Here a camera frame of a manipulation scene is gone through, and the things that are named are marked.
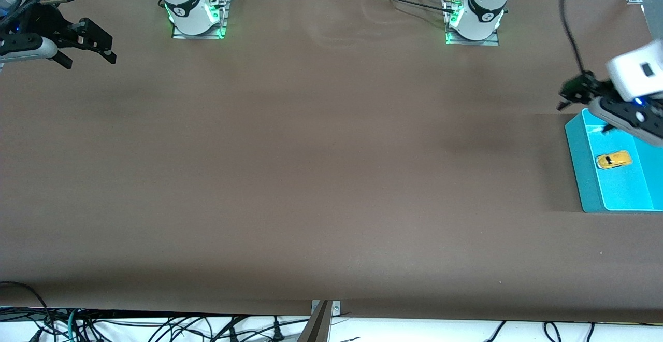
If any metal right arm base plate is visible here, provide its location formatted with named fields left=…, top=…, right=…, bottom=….
left=171, top=0, right=229, bottom=40

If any black base supply cable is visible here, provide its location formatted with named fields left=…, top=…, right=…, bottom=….
left=360, top=0, right=451, bottom=13

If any teal plastic bin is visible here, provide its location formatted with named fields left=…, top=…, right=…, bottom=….
left=565, top=108, right=663, bottom=213

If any metal table edge bracket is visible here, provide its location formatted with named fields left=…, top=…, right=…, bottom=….
left=311, top=300, right=341, bottom=316

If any yellow beetle toy car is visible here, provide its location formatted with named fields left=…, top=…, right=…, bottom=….
left=595, top=150, right=633, bottom=170

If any brown table cover sheet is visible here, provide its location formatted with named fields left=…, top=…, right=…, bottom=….
left=0, top=0, right=663, bottom=324

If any dark grey metal strut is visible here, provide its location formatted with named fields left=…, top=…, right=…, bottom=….
left=296, top=301, right=332, bottom=342

